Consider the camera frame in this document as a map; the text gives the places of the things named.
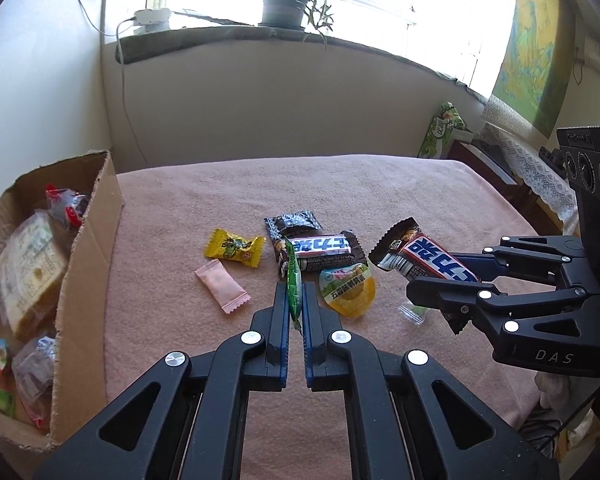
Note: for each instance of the clear snack packet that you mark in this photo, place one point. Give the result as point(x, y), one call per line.
point(35, 380)

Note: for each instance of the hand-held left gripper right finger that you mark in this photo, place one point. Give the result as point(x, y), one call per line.
point(310, 330)

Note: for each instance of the brown chocolate bar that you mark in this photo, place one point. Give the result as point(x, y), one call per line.
point(420, 255)
point(325, 250)

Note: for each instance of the small clear green candy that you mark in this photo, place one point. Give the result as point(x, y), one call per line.
point(414, 312)

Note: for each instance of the brown cardboard box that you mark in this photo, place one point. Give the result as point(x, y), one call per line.
point(90, 260)

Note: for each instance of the potted spider plant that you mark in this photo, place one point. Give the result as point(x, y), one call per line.
point(286, 7)

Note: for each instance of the yellow jelly cup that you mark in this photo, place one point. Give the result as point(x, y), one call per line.
point(347, 292)

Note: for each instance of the landscape wall scroll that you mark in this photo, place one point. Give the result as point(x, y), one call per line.
point(535, 45)

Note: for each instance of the black cookie packet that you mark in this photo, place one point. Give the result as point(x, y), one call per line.
point(295, 222)

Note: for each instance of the white electronic box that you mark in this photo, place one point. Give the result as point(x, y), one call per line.
point(151, 19)

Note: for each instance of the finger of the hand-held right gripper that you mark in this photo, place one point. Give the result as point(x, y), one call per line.
point(530, 255)
point(530, 330)

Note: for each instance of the yellow wrapped candy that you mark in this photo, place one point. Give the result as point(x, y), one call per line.
point(232, 249)

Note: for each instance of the green tissue pack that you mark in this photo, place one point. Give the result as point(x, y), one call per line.
point(440, 132)

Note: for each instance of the dark ornament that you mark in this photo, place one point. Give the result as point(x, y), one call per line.
point(552, 160)

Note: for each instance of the pink candy packet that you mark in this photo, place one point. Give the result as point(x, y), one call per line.
point(222, 287)

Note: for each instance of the red and clear snack bag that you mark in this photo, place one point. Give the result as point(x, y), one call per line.
point(67, 205)

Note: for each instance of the white lace cloth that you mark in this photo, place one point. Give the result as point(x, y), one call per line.
point(530, 170)

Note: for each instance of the green candy stick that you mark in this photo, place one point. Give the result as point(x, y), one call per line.
point(293, 280)

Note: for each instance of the sliced bread package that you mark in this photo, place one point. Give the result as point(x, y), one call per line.
point(30, 270)

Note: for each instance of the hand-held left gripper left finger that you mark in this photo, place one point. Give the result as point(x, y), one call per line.
point(280, 330)

